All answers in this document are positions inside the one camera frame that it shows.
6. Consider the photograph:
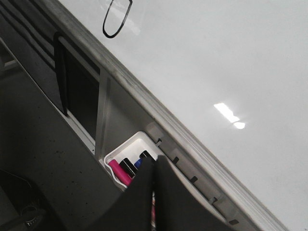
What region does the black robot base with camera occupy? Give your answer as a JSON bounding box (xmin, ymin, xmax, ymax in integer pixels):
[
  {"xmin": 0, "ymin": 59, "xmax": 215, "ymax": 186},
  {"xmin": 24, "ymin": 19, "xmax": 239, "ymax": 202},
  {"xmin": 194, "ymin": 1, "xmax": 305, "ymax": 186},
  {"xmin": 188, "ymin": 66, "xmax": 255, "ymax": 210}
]
[{"xmin": 0, "ymin": 170, "xmax": 46, "ymax": 231}]

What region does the black capped marker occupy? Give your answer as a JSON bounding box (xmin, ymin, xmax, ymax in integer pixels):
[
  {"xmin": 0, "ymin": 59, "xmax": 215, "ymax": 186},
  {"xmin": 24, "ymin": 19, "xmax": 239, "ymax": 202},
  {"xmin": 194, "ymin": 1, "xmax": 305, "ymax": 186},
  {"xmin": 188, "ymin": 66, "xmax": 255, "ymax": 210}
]
[{"xmin": 119, "ymin": 158, "xmax": 138, "ymax": 178}]

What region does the white marker tray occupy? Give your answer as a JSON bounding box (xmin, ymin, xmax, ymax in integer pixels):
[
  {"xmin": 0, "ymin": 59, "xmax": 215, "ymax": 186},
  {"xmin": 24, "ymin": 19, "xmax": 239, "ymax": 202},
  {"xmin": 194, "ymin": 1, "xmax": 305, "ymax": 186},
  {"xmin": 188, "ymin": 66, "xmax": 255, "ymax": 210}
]
[{"xmin": 99, "ymin": 131, "xmax": 164, "ymax": 191}]

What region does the white whiteboard with aluminium frame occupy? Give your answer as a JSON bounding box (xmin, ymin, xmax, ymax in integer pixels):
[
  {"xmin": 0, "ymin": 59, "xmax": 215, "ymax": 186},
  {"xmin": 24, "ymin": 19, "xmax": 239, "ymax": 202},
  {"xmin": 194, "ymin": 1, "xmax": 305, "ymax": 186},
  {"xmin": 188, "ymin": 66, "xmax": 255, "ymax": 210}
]
[{"xmin": 0, "ymin": 0, "xmax": 308, "ymax": 231}]

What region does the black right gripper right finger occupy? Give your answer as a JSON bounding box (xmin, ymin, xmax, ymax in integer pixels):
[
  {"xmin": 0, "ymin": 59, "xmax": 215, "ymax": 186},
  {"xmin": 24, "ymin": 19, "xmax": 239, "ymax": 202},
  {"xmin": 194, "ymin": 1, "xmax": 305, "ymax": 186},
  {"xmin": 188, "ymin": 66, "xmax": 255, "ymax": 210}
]
[{"xmin": 154, "ymin": 155, "xmax": 232, "ymax": 231}]

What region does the blue capped marker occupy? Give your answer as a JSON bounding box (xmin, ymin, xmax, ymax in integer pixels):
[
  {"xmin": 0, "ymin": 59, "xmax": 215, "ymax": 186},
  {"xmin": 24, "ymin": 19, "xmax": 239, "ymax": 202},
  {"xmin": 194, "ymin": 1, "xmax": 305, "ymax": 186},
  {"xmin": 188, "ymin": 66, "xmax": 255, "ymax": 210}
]
[{"xmin": 134, "ymin": 158, "xmax": 142, "ymax": 169}]

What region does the pink capped marker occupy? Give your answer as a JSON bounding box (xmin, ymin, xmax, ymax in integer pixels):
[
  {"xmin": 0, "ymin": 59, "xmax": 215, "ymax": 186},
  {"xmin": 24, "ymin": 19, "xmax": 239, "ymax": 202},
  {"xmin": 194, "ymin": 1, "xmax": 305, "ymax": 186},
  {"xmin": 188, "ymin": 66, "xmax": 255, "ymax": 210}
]
[{"xmin": 108, "ymin": 159, "xmax": 132, "ymax": 186}]

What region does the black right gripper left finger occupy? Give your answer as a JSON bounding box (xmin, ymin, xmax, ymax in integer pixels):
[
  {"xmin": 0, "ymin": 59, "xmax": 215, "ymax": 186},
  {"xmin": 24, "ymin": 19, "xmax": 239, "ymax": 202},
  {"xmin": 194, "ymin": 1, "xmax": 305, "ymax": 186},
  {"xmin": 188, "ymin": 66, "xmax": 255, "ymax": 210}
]
[{"xmin": 43, "ymin": 155, "xmax": 156, "ymax": 231}]

